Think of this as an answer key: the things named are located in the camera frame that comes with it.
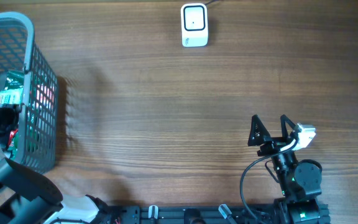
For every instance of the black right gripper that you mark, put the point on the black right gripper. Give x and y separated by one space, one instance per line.
276 142

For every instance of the teal tissue packet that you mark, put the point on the teal tissue packet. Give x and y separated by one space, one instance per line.
11 97

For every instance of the green sponge package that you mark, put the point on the green sponge package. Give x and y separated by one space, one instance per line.
14 80

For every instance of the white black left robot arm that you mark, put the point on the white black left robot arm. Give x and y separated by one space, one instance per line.
29 197

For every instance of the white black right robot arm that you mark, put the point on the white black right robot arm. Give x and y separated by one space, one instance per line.
300 181

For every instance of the white barcode scanner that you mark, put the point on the white barcode scanner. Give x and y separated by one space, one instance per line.
194 25

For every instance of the grey plastic mesh basket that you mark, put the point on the grey plastic mesh basket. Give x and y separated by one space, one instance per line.
36 117

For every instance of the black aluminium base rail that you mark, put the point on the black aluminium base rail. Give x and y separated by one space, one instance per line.
216 214

